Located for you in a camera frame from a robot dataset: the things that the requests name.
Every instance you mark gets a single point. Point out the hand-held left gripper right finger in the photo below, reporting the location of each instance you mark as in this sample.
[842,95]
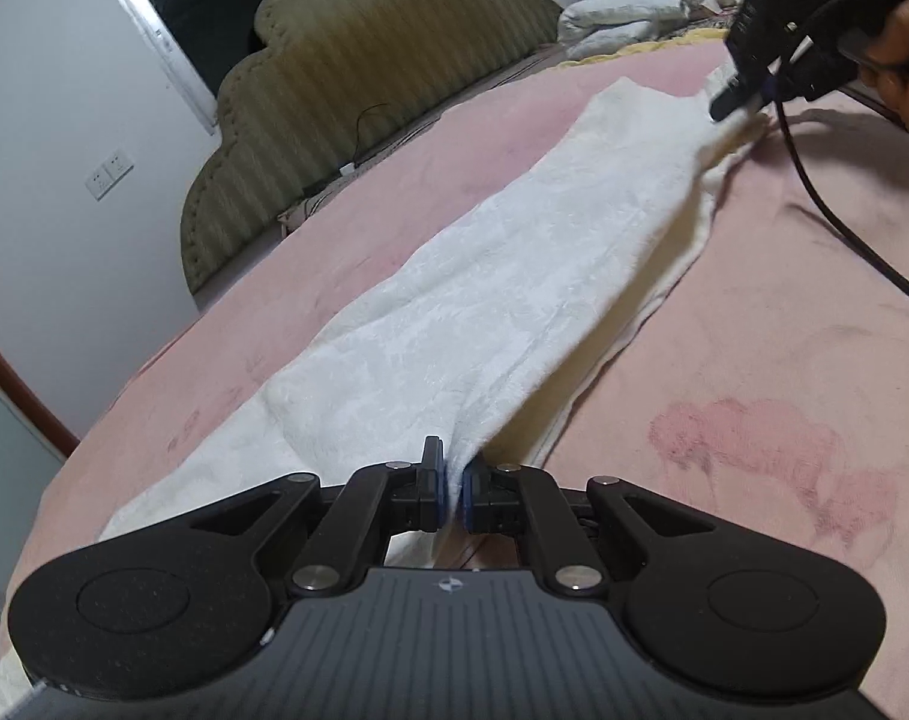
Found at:
[469,499]

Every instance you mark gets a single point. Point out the olive green padded headboard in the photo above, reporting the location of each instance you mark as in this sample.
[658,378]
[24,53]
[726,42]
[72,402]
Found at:
[364,75]

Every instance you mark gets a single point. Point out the white framed window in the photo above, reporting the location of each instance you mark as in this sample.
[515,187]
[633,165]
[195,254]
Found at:
[199,7]

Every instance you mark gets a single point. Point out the brown wooden door frame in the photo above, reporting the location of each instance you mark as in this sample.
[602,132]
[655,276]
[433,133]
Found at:
[27,390]

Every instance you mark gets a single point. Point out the white towel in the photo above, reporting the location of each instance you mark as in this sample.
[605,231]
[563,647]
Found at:
[462,277]

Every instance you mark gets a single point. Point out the pink bed blanket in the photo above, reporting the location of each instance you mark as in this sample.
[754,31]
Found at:
[799,277]

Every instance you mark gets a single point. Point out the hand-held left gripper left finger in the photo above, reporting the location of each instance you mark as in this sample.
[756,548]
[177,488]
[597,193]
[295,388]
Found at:
[436,491]

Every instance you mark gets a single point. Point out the yellow cloth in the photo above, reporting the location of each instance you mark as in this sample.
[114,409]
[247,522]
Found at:
[649,45]

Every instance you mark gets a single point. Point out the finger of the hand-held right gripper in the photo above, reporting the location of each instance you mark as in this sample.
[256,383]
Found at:
[728,101]

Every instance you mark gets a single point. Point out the white wall socket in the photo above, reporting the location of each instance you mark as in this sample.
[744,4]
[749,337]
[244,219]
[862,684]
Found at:
[98,184]
[120,166]

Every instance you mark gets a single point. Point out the white crumpled quilt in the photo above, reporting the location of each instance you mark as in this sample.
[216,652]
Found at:
[634,4]

